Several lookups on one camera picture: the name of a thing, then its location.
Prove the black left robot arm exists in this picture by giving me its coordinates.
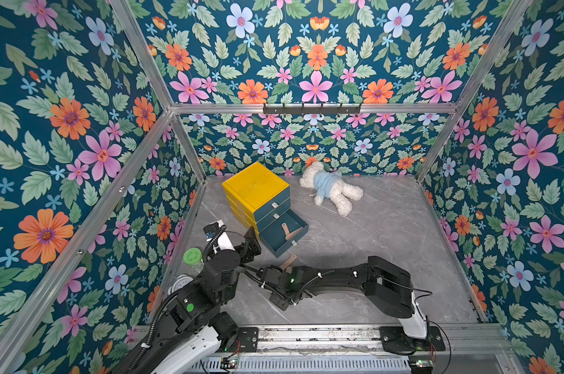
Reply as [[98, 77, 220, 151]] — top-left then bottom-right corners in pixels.
[[113, 224, 261, 373]]

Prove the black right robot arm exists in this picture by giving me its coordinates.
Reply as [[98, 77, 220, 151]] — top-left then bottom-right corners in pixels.
[[256, 256, 428, 340]]

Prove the yellow drawer cabinet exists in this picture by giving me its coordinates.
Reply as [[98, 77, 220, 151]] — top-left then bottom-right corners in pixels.
[[222, 162, 290, 234]]

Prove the green lidded small jar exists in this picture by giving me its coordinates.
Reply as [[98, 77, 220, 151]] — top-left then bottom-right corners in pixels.
[[183, 247, 203, 266]]

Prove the white round timer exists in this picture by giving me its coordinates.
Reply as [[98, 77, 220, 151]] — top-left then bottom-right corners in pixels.
[[168, 274, 193, 295]]

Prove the white teddy bear blue shirt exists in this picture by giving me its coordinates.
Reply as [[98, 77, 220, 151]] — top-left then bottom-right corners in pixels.
[[299, 161, 364, 217]]

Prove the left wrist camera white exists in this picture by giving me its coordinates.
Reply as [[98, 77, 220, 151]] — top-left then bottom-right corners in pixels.
[[203, 220, 235, 254]]

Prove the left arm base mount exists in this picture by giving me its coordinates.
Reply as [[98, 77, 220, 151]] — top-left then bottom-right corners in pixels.
[[210, 313, 260, 355]]

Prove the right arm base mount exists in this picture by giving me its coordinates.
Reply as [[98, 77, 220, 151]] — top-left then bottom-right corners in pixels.
[[379, 326, 447, 355]]

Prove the black hook rail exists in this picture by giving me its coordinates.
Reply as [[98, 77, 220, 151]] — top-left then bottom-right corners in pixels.
[[262, 103, 362, 116]]

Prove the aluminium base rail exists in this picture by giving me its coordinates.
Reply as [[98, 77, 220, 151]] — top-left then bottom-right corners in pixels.
[[122, 324, 512, 374]]

